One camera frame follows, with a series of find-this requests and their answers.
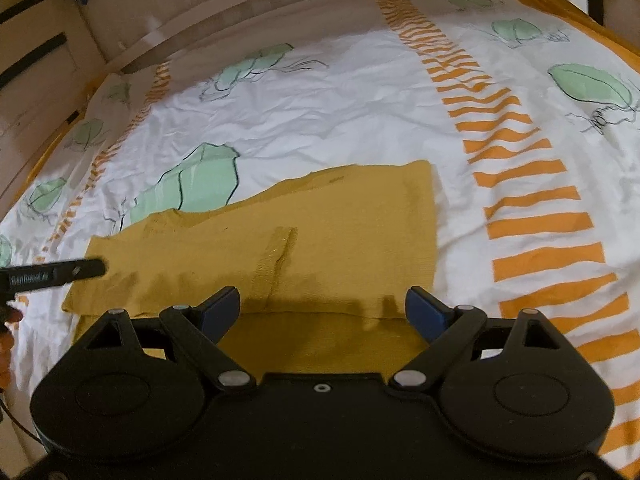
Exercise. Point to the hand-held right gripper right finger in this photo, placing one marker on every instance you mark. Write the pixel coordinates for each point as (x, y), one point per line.
(424, 314)

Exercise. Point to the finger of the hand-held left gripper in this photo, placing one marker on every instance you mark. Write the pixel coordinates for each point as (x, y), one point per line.
(82, 268)

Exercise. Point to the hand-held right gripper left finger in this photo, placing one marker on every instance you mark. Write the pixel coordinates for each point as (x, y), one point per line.
(223, 310)

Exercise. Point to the mustard yellow knit garment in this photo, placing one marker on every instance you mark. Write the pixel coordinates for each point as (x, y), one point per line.
(325, 240)

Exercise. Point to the person's left hand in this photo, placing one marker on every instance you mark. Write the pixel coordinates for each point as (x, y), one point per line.
(9, 315)

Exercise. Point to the white printed blanket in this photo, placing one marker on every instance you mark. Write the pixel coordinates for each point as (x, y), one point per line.
(350, 110)

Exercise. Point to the yellow bed sheet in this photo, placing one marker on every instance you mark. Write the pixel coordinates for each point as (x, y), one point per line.
(550, 2)

